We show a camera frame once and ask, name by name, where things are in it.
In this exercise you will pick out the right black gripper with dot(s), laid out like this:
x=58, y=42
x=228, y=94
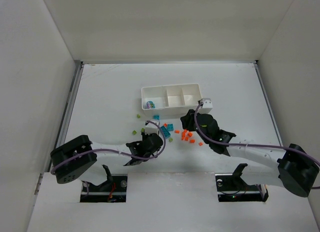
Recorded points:
x=189, y=117

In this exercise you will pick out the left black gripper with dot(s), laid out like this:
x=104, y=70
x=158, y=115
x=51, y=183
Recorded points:
x=146, y=136

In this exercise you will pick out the small teal lego brick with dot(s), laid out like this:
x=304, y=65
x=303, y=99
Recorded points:
x=170, y=127

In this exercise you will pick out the long teal lego brick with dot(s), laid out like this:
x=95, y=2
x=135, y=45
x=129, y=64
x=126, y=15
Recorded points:
x=165, y=132

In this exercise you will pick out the teal penguin lego brick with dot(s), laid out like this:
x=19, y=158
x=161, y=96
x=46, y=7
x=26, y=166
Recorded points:
x=150, y=105

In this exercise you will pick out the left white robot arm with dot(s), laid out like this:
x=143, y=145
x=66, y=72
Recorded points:
x=72, y=159

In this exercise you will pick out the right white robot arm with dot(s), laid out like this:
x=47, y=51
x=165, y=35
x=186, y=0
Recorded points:
x=287, y=167

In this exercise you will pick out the white three-compartment sorting tray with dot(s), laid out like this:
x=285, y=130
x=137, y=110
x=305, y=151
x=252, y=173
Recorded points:
x=171, y=100

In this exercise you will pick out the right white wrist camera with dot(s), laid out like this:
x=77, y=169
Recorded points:
x=205, y=105

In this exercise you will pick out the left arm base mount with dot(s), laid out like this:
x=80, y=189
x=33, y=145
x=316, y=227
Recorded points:
x=112, y=190

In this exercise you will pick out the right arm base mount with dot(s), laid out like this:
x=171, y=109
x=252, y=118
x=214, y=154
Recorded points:
x=232, y=188

